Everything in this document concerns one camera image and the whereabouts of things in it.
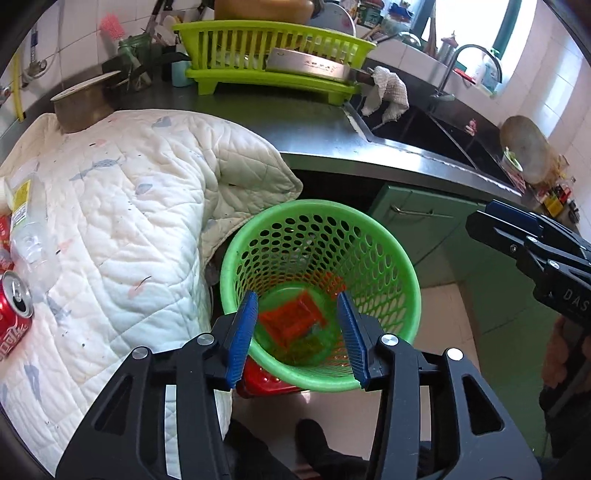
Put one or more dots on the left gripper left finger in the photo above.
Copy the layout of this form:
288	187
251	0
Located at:
122	434

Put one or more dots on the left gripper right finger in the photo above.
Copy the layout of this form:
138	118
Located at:
472	434

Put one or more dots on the orange snack wrapper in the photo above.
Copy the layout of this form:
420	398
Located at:
293	320

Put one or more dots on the clear bottle yellow label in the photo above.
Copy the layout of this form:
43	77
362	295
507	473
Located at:
32	246

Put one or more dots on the green perforated trash basket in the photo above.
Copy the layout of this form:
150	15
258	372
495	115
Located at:
326	248

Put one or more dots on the right hand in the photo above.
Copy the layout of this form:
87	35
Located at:
554	370

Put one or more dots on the round wooden cutting board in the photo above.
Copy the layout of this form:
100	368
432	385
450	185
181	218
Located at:
531	148

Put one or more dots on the green cabinet door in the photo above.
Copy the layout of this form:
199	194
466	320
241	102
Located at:
432	230

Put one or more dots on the red soda can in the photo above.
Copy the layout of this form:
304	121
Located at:
16	312

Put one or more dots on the chrome sink faucet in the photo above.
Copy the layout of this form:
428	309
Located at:
475	72

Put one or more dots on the white quilted cloth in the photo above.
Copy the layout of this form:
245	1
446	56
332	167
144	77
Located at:
134	208

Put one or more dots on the white dish rag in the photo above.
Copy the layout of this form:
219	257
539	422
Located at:
390	89

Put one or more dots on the metal pot white rim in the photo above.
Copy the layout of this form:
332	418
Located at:
84	104

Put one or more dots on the white plate in rack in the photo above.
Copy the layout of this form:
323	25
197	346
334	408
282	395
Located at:
334	17

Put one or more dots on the green dish rack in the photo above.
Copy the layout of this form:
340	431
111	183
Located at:
235	52

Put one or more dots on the cleaver knife blade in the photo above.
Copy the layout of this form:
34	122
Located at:
293	62

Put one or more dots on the brown clay pot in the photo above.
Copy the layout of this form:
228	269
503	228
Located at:
288	11

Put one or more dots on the metal water pipe valve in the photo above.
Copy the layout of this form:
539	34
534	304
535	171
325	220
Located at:
36	68

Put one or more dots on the pink bottle brush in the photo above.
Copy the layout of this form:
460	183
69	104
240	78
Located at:
111	27

